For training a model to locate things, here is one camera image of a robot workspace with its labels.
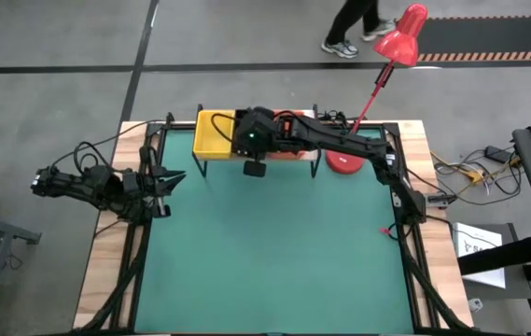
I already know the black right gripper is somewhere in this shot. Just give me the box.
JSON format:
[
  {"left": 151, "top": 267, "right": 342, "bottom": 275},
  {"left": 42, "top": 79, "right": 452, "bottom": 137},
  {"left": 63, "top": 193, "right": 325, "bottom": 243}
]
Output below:
[{"left": 231, "top": 105, "right": 291, "bottom": 179}]

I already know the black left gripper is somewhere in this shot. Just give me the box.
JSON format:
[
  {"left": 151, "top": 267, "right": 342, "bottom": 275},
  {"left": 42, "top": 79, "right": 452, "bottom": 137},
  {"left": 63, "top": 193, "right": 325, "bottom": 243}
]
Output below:
[{"left": 123, "top": 145, "right": 188, "bottom": 220}]

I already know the orange plastic basket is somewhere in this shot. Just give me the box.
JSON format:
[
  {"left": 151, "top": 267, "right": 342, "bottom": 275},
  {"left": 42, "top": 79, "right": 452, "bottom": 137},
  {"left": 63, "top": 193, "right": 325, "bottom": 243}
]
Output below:
[{"left": 272, "top": 108, "right": 318, "bottom": 162}]

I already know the yellow plastic basket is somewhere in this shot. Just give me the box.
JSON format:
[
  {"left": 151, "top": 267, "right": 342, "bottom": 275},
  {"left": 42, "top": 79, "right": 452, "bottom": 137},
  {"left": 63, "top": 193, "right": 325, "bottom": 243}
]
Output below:
[{"left": 192, "top": 108, "right": 239, "bottom": 161}]

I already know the person's shoe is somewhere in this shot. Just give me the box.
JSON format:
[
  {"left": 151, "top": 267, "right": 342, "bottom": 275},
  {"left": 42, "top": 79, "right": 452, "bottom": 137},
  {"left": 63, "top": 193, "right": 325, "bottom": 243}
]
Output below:
[
  {"left": 360, "top": 18, "right": 398, "bottom": 44},
  {"left": 320, "top": 38, "right": 360, "bottom": 61}
]

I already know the person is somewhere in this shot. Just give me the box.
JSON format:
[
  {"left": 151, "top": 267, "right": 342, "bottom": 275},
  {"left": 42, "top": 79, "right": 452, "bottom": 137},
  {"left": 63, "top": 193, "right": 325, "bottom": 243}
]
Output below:
[{"left": 320, "top": 0, "right": 398, "bottom": 61}]

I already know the red desk lamp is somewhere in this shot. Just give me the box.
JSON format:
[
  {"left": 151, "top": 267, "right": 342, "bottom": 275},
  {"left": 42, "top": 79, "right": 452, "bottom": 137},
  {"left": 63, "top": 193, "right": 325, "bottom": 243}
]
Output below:
[{"left": 324, "top": 3, "right": 430, "bottom": 176}]

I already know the black device on table edge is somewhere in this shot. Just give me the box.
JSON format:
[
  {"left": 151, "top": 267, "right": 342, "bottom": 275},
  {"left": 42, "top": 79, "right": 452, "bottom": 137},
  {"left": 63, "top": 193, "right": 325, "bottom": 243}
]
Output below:
[{"left": 426, "top": 192, "right": 458, "bottom": 210}]

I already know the white printed box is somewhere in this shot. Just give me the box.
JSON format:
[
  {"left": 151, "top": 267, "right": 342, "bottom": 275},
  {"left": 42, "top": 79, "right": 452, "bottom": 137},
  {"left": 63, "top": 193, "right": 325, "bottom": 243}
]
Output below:
[{"left": 451, "top": 221, "right": 508, "bottom": 290}]

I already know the black power adapter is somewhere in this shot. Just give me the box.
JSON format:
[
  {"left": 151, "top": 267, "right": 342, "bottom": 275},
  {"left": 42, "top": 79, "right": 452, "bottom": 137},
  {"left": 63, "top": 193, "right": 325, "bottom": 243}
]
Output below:
[{"left": 483, "top": 145, "right": 510, "bottom": 164}]

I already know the hazard striped floor mat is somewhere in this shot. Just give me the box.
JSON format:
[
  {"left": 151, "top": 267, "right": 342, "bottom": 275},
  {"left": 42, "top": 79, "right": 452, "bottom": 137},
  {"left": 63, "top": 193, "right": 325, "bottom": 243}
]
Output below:
[{"left": 415, "top": 15, "right": 531, "bottom": 64}]

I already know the wooden shelf with black frame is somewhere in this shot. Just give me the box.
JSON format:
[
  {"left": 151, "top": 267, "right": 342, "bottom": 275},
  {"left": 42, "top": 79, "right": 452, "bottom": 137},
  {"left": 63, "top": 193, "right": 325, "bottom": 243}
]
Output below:
[{"left": 191, "top": 103, "right": 323, "bottom": 179}]

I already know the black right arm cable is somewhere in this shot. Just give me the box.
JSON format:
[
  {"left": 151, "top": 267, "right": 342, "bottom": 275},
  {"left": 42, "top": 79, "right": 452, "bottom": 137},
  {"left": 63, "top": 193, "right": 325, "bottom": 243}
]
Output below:
[{"left": 209, "top": 111, "right": 244, "bottom": 147}]

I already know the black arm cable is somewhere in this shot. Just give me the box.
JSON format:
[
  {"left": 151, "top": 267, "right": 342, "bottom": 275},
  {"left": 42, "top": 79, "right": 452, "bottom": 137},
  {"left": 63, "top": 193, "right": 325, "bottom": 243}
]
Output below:
[
  {"left": 209, "top": 111, "right": 244, "bottom": 147},
  {"left": 49, "top": 119, "right": 169, "bottom": 181}
]

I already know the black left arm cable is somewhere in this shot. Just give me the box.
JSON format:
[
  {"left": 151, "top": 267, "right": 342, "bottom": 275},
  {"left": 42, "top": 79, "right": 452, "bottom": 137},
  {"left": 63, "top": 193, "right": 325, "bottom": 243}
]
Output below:
[{"left": 49, "top": 119, "right": 169, "bottom": 181}]

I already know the black table frame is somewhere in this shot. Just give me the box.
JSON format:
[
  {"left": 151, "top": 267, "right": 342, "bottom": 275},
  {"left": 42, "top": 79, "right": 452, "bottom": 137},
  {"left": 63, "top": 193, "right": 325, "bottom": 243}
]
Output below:
[{"left": 71, "top": 111, "right": 477, "bottom": 336}]

